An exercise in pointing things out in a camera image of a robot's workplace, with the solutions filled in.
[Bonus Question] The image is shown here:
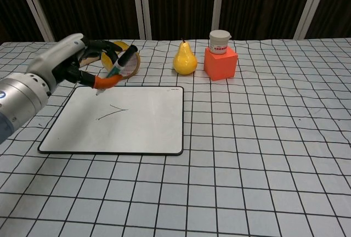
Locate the white dry-erase board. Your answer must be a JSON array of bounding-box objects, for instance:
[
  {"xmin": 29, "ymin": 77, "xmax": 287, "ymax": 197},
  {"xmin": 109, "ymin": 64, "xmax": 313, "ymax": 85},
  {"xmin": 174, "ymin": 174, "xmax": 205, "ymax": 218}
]
[{"xmin": 37, "ymin": 86, "xmax": 185, "ymax": 156}]

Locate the orange cube block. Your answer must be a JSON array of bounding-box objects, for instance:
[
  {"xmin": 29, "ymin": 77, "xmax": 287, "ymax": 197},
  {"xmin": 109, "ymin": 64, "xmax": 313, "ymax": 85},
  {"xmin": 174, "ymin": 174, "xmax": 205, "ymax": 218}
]
[{"xmin": 203, "ymin": 47, "xmax": 238, "ymax": 81}]

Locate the yellow packing tape roll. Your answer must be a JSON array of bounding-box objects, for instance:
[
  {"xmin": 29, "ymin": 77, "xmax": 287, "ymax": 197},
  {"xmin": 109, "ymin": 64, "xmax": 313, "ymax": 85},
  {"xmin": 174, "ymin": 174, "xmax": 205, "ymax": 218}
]
[{"xmin": 101, "ymin": 41, "xmax": 141, "ymax": 79}]

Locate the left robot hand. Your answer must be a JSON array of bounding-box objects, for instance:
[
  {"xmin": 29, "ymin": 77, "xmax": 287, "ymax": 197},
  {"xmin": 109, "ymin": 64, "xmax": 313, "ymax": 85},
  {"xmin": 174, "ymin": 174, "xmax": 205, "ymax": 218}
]
[{"xmin": 26, "ymin": 33, "xmax": 124, "ymax": 91}]

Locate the yellow pear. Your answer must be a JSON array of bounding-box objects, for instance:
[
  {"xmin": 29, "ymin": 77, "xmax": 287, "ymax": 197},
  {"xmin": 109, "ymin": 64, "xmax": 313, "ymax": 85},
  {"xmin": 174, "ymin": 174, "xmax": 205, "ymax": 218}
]
[{"xmin": 172, "ymin": 38, "xmax": 199, "ymax": 76}]

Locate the white partition frame post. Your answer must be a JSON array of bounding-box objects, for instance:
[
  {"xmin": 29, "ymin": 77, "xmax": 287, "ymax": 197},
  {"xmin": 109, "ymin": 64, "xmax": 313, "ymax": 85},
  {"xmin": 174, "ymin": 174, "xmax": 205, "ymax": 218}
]
[
  {"xmin": 211, "ymin": 0, "xmax": 226, "ymax": 33},
  {"xmin": 15, "ymin": 0, "xmax": 55, "ymax": 42},
  {"xmin": 293, "ymin": 0, "xmax": 325, "ymax": 40},
  {"xmin": 131, "ymin": 0, "xmax": 152, "ymax": 40}
]

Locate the mayonnaise squeeze bottle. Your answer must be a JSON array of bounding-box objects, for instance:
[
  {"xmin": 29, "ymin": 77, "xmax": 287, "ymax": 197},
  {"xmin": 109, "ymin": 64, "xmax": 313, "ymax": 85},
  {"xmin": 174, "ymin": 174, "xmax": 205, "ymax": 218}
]
[{"xmin": 78, "ymin": 55, "xmax": 101, "ymax": 68}]

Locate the small white jar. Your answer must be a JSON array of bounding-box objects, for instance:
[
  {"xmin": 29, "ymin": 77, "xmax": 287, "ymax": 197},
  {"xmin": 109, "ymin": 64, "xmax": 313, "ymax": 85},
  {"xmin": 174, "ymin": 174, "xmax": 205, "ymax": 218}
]
[{"xmin": 208, "ymin": 30, "xmax": 231, "ymax": 56}]

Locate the green and white whiteboard marker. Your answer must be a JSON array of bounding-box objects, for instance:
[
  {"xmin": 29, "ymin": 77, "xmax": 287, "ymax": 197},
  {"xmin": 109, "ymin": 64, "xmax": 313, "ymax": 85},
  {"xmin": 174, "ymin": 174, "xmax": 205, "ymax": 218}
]
[{"xmin": 95, "ymin": 44, "xmax": 139, "ymax": 97}]

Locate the white checkered tablecloth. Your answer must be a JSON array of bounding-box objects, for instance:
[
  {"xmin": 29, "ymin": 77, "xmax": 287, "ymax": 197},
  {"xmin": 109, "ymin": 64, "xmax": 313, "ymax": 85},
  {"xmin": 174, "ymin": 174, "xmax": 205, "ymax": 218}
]
[{"xmin": 0, "ymin": 37, "xmax": 351, "ymax": 237}]

